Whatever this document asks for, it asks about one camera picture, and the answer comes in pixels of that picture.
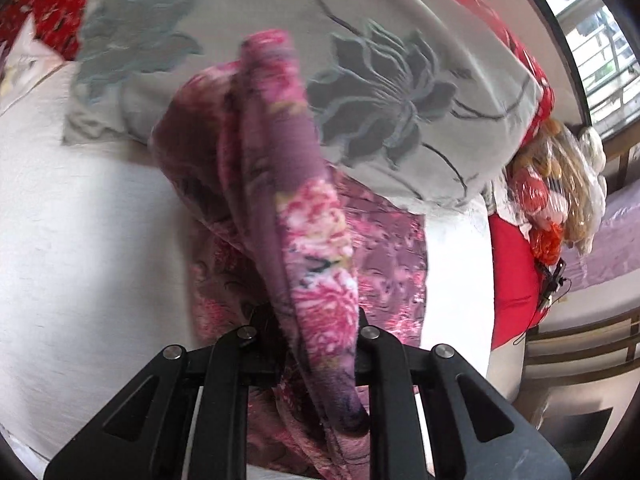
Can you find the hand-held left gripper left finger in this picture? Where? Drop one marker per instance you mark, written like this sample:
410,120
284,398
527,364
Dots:
235,360

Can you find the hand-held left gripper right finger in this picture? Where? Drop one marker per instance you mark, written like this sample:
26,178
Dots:
385,360

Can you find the purple floral shirt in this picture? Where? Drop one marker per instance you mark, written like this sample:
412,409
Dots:
310,240

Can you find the red cloth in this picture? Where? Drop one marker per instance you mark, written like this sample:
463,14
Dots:
510,270

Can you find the white quilted bedspread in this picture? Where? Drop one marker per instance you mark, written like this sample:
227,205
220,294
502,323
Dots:
75,235

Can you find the plastic-wrapped plush toy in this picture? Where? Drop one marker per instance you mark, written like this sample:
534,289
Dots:
550,195

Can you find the purple mattress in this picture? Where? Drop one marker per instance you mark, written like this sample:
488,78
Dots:
615,240

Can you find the grey floral pillow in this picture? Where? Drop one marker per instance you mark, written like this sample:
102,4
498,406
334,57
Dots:
300,10

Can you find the white printed cloth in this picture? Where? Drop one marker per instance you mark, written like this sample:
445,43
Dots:
25,60

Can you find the window with grille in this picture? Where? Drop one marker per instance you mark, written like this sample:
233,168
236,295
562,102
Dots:
600,35

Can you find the wooden bed frame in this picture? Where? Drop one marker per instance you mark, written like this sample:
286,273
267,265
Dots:
575,355

